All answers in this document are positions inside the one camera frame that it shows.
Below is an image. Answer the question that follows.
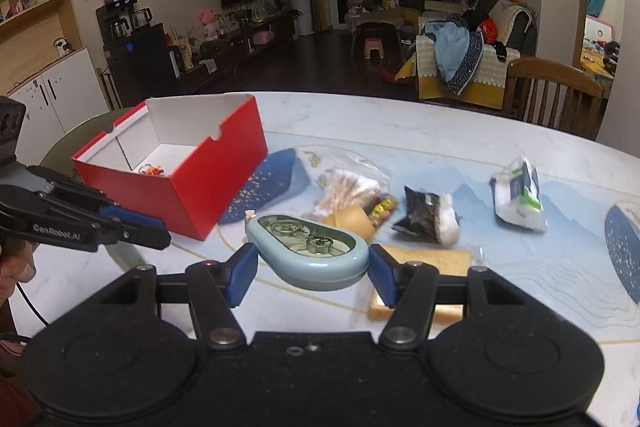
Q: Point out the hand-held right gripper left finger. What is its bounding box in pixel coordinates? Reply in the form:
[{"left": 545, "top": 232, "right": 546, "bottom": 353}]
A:
[{"left": 97, "top": 243, "right": 259, "bottom": 351}]

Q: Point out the black water dispenser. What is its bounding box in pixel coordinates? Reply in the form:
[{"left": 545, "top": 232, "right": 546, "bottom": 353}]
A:
[{"left": 96, "top": 0, "right": 177, "bottom": 105}]

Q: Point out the light blue plastic case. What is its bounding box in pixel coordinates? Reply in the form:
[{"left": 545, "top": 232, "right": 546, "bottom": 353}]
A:
[{"left": 247, "top": 214, "right": 371, "bottom": 292}]

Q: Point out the pink stool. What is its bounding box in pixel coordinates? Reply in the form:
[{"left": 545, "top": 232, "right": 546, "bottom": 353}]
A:
[{"left": 362, "top": 37, "right": 387, "bottom": 60}]

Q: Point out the white green tissue packet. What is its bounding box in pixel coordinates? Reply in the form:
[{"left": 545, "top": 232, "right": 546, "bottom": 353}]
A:
[{"left": 489, "top": 157, "right": 547, "bottom": 233}]

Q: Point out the bagged bread slice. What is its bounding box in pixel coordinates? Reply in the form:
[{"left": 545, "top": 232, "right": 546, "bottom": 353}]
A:
[{"left": 367, "top": 244, "right": 474, "bottom": 323}]

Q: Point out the pink pig toy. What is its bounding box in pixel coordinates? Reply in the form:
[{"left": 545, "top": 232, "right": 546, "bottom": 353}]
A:
[{"left": 199, "top": 9, "right": 224, "bottom": 42}]

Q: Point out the olive green chair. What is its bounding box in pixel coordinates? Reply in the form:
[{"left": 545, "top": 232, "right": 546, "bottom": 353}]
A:
[{"left": 39, "top": 106, "right": 147, "bottom": 180}]

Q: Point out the red cardboard box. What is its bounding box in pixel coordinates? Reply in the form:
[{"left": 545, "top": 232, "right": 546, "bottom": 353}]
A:
[{"left": 71, "top": 94, "right": 269, "bottom": 241}]

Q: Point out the sofa with cream cover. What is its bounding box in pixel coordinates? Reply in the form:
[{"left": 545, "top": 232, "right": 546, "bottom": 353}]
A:
[{"left": 414, "top": 0, "right": 539, "bottom": 110}]

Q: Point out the blue clothing pile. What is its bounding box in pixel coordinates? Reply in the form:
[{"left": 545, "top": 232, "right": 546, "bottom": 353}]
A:
[{"left": 431, "top": 21, "right": 485, "bottom": 96}]

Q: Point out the coffee table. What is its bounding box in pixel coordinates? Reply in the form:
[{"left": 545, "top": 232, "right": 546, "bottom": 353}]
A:
[{"left": 345, "top": 6, "right": 407, "bottom": 52}]

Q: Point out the dark television stand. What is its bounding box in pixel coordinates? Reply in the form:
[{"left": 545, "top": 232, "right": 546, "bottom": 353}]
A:
[{"left": 177, "top": 11, "right": 301, "bottom": 80}]

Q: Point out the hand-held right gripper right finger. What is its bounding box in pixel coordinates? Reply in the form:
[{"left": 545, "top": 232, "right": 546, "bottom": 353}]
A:
[{"left": 369, "top": 244, "right": 532, "bottom": 353}]

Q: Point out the clear bag of snacks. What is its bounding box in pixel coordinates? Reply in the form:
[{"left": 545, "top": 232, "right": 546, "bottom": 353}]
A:
[{"left": 310, "top": 167, "right": 401, "bottom": 244}]

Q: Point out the black rice ball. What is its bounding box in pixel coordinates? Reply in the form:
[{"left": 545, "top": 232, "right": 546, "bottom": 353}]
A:
[{"left": 391, "top": 185, "right": 461, "bottom": 244}]

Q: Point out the white cabinet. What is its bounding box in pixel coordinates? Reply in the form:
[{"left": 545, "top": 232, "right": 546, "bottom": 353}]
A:
[{"left": 6, "top": 47, "right": 110, "bottom": 150}]

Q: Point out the person's left hand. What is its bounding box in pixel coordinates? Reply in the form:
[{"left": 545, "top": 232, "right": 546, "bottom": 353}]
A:
[{"left": 0, "top": 238, "right": 37, "bottom": 295}]

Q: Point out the black cable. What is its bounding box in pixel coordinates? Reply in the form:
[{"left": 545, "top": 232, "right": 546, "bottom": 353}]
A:
[{"left": 0, "top": 281, "right": 52, "bottom": 344}]

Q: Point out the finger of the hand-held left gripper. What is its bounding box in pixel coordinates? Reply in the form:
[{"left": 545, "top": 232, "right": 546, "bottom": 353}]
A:
[
  {"left": 97, "top": 219, "right": 172, "bottom": 253},
  {"left": 27, "top": 166, "right": 165, "bottom": 229}
]

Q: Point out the wooden chair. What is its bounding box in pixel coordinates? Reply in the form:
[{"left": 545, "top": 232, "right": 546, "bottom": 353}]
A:
[{"left": 501, "top": 57, "right": 606, "bottom": 141}]

